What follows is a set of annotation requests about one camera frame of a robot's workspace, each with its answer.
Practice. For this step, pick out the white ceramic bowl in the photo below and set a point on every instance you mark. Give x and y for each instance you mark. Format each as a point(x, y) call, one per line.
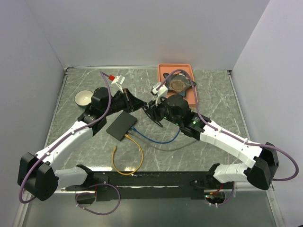
point(83, 98)

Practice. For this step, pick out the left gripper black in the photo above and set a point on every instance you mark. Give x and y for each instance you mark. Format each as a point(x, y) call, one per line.
point(132, 103)

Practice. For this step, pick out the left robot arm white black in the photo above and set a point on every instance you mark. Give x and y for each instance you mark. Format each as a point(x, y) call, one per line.
point(36, 172)

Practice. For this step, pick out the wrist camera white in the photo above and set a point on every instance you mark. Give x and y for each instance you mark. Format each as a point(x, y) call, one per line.
point(117, 81)
point(159, 90)

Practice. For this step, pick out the dark blue star dish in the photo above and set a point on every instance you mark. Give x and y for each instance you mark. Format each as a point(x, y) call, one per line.
point(167, 79)

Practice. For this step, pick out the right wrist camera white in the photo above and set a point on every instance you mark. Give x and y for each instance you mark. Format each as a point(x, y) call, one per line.
point(159, 90)

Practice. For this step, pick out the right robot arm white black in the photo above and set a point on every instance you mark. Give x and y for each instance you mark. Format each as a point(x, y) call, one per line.
point(258, 163)

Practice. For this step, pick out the orange plastic tray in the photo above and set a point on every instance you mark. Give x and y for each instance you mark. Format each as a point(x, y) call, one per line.
point(168, 68)

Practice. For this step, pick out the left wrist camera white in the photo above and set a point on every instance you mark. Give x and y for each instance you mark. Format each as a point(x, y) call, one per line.
point(117, 81)

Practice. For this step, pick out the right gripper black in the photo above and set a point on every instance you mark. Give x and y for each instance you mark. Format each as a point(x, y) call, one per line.
point(153, 114)

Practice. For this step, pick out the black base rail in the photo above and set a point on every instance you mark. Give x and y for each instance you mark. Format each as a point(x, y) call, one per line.
point(150, 185)

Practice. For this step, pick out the black network switch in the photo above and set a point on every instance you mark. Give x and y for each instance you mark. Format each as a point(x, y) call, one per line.
point(121, 125)

